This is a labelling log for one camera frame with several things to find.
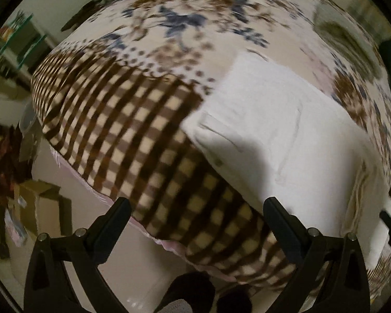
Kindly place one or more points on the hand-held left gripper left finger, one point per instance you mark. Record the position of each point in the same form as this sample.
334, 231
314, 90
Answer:
122, 215

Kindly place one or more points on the cream knitted cloth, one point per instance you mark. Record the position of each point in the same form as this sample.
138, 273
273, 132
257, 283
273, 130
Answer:
361, 199

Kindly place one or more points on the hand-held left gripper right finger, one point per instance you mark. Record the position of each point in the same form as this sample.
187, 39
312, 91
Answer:
274, 215

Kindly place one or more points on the green edged shelf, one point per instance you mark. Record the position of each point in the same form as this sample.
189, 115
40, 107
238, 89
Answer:
19, 39

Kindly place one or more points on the floral checked printed blanket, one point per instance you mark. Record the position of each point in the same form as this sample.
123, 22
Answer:
117, 111

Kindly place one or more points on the person's black shoe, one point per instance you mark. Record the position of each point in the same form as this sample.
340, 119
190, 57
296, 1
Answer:
185, 293
234, 301

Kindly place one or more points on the cardboard box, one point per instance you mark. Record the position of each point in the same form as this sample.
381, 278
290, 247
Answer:
40, 205

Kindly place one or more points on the white towel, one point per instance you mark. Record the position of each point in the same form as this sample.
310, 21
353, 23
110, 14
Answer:
273, 127

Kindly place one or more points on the dark red clutter pile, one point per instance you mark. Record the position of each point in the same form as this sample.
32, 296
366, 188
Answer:
6, 159

